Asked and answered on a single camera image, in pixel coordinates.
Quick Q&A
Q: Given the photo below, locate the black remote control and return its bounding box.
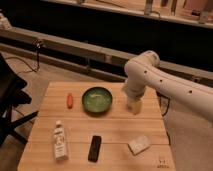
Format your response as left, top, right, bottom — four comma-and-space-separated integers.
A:
88, 135, 102, 162

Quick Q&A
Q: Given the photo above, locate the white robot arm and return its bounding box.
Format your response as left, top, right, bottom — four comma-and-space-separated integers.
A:
123, 50, 213, 122

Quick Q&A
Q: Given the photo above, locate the translucent plastic cup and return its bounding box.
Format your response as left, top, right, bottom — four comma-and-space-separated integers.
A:
127, 97, 142, 108

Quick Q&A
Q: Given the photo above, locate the clear bottle with white label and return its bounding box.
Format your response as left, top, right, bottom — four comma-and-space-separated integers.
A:
53, 120, 68, 161

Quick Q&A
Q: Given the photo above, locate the white rectangular sponge block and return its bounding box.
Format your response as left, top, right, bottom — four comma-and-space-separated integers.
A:
128, 135, 150, 155

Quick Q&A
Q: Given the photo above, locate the black office chair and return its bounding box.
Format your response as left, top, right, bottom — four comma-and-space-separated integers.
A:
0, 53, 38, 147

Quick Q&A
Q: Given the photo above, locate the small orange carrot toy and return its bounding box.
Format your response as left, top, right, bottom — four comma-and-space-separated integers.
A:
67, 93, 73, 109

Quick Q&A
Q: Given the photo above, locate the green ceramic bowl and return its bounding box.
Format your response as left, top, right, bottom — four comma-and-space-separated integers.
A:
81, 87, 113, 113

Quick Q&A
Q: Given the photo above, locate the black cable on floor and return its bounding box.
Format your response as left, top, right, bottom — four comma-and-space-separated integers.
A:
3, 39, 44, 75

